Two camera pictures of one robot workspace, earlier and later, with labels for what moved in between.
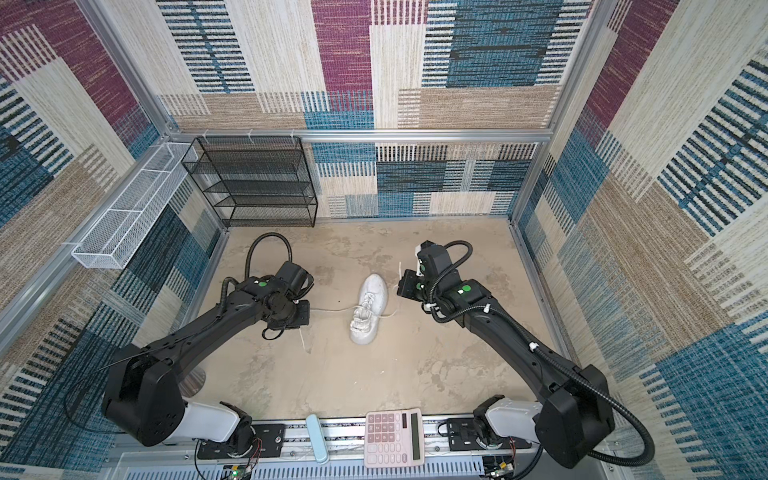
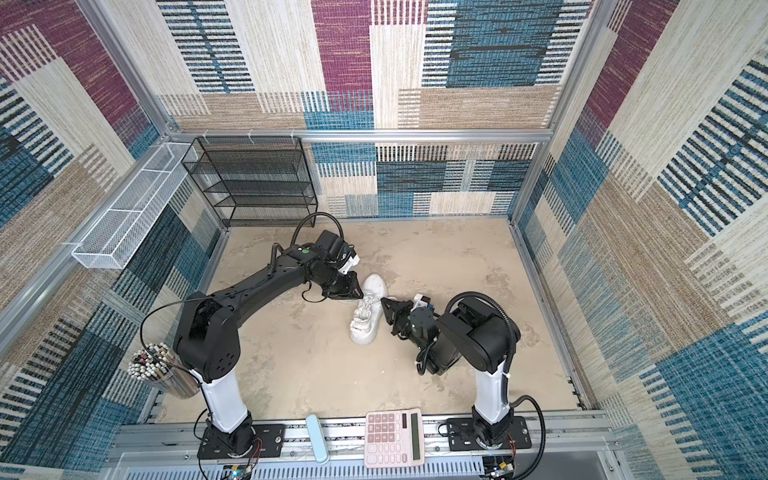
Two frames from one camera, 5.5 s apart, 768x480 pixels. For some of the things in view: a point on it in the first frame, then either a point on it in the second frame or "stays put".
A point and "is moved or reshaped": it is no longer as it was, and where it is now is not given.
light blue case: [317, 439] stays put
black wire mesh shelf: [254, 181] stays put
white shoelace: [362, 317] is moved or reshaped
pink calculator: [393, 439] stays put
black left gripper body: [296, 315] to [337, 285]
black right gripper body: [418, 288] to [417, 341]
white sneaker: [371, 301] stays put
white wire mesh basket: [115, 237] stays put
